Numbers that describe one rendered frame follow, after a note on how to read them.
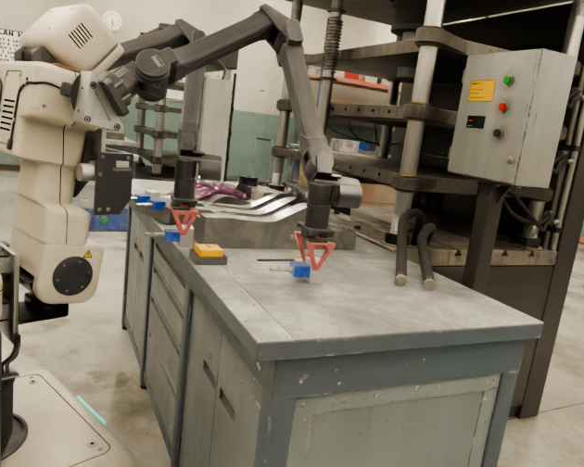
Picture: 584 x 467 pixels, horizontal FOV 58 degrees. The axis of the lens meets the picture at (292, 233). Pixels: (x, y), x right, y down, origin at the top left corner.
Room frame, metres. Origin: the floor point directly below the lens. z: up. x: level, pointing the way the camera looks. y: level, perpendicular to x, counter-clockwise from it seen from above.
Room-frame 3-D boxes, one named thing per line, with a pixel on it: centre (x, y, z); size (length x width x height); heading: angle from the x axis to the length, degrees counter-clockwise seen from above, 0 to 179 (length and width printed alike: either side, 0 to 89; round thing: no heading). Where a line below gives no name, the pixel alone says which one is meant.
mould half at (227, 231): (1.66, 0.08, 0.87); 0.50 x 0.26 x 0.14; 116
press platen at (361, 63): (2.56, -0.46, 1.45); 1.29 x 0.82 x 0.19; 26
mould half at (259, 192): (1.94, 0.31, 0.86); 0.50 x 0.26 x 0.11; 133
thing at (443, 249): (2.58, -0.46, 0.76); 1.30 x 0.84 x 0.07; 26
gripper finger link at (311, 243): (1.22, -0.06, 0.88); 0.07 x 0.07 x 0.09; 18
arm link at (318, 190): (1.25, -0.06, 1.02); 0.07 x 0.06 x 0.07; 106
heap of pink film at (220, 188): (1.93, 0.31, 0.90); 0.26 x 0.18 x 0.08; 133
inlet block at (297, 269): (1.23, -0.02, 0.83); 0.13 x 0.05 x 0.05; 108
